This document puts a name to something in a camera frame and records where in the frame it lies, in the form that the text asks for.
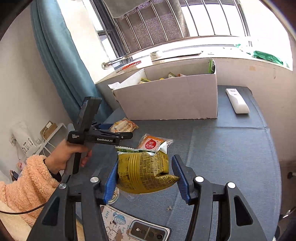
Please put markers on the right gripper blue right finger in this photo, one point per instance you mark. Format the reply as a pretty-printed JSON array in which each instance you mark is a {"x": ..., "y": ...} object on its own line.
[{"x": 184, "y": 183}]

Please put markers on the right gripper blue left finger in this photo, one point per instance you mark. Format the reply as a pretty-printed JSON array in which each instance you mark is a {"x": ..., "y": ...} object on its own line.
[{"x": 110, "y": 184}]

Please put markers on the yellow chip bag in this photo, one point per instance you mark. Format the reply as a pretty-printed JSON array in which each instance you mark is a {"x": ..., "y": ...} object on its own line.
[{"x": 141, "y": 171}]

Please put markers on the green seaweed snack bag front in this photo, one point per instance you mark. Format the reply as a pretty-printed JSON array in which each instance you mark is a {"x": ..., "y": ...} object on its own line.
[{"x": 212, "y": 67}]

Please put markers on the pink fleece sleeve forearm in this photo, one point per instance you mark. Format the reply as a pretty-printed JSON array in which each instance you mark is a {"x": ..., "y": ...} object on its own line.
[{"x": 34, "y": 188}]

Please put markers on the person's left hand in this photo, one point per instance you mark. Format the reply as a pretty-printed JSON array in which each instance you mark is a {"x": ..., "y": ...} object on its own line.
[{"x": 58, "y": 159}]

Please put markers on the clear jelly cup front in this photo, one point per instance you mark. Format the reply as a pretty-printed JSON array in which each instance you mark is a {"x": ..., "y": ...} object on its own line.
[{"x": 115, "y": 196}]

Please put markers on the white side shelf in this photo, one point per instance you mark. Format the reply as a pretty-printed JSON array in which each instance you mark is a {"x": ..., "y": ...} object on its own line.
[{"x": 51, "y": 135}]

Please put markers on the clear wrapped bread snack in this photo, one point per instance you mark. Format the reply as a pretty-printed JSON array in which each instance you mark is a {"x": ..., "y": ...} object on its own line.
[{"x": 123, "y": 126}]

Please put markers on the orange red square snack pack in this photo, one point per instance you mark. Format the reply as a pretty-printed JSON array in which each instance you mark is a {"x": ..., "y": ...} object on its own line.
[{"x": 151, "y": 143}]

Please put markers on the smartphone with cartoon case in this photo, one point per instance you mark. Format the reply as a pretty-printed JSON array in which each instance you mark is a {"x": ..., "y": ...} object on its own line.
[{"x": 124, "y": 227}]

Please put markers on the teal curtain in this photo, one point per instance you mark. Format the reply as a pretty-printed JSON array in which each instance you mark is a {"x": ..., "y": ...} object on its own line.
[{"x": 60, "y": 57}]

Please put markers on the white cardboard box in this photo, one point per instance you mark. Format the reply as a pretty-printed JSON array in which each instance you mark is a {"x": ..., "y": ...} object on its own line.
[{"x": 177, "y": 90}]

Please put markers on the grey flat board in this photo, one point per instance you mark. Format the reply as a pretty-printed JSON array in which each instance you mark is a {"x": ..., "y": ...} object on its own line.
[{"x": 177, "y": 56}]

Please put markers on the grey hanging towel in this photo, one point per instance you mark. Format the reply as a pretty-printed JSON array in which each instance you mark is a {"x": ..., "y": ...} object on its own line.
[{"x": 118, "y": 8}]

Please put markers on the green plastic bag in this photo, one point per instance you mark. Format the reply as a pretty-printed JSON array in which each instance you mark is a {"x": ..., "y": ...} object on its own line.
[{"x": 267, "y": 57}]

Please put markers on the steel window guard rail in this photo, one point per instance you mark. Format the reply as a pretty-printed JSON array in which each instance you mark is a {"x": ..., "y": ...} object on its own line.
[{"x": 161, "y": 22}]

